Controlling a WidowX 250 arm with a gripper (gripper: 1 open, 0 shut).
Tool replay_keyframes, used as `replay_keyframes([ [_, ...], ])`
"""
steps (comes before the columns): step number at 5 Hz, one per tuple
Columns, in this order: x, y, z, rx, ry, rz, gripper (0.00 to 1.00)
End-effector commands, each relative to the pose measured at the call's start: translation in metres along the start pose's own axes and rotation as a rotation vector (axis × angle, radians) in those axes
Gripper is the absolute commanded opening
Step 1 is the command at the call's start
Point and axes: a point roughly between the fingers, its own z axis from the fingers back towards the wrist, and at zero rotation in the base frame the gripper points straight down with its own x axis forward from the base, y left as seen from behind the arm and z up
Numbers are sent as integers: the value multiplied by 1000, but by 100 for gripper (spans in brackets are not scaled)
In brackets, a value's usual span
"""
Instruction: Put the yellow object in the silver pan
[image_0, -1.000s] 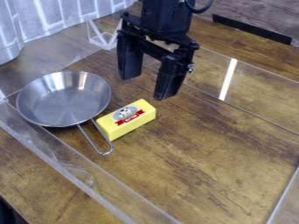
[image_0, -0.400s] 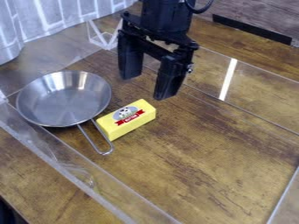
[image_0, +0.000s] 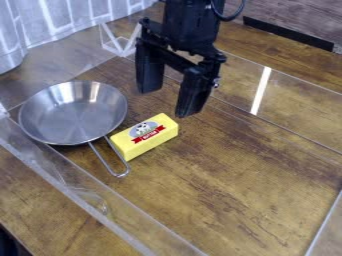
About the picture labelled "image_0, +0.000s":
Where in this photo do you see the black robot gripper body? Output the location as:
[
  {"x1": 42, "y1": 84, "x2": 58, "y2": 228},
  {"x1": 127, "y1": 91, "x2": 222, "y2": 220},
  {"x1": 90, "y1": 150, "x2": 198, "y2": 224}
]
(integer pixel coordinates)
[{"x1": 137, "y1": 0, "x2": 226, "y2": 72}]

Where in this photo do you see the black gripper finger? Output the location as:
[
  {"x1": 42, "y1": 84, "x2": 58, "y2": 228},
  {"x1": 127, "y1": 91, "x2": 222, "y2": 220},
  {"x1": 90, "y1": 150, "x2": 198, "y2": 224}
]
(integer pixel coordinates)
[
  {"x1": 136, "y1": 40, "x2": 165, "y2": 94},
  {"x1": 176, "y1": 67, "x2": 216, "y2": 118}
]

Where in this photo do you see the silver metal frying pan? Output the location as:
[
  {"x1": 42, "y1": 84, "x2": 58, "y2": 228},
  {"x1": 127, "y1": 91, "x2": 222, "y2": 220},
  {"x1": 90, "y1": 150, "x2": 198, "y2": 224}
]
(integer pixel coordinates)
[{"x1": 19, "y1": 80, "x2": 131, "y2": 178}]

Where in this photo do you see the black strip on table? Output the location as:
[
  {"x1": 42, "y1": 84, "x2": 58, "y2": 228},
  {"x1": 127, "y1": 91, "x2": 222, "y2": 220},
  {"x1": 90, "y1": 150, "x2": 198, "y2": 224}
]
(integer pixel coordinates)
[{"x1": 244, "y1": 16, "x2": 335, "y2": 52}]

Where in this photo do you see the yellow butter block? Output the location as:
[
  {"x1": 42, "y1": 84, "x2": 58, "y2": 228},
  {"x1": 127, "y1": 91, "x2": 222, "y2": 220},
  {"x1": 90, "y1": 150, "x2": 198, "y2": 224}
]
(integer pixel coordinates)
[{"x1": 110, "y1": 113, "x2": 180, "y2": 161}]

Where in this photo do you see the white sheer curtain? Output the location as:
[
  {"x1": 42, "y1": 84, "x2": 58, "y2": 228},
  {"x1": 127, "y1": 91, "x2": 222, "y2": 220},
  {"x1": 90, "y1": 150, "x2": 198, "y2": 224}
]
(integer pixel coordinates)
[{"x1": 0, "y1": 0, "x2": 158, "y2": 75}]

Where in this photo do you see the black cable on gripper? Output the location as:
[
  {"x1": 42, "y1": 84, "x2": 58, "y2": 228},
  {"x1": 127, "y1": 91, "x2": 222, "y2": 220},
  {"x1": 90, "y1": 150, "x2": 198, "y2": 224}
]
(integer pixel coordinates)
[{"x1": 210, "y1": 0, "x2": 248, "y2": 22}]

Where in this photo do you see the clear acrylic barrier wall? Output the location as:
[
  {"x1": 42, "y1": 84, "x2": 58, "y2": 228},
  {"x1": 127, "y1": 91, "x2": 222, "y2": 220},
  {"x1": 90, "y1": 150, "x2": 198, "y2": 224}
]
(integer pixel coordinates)
[{"x1": 0, "y1": 23, "x2": 342, "y2": 256}]

